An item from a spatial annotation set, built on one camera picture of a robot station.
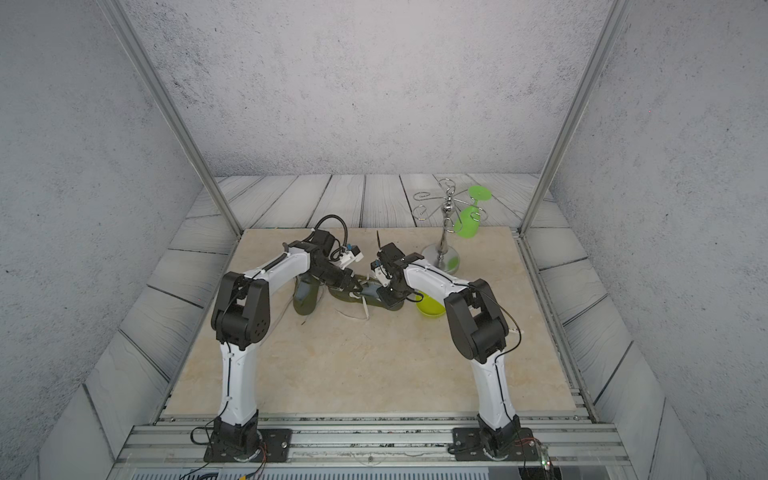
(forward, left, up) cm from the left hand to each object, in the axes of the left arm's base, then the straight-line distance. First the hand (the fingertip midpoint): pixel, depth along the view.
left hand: (364, 289), depth 95 cm
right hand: (-2, -8, -3) cm, 9 cm away
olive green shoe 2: (+1, 0, -3) cm, 4 cm away
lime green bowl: (-3, -21, -6) cm, 22 cm away
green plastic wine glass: (+16, -33, +13) cm, 39 cm away
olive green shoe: (+2, +20, -4) cm, 20 cm away
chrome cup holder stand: (+15, -27, -4) cm, 32 cm away
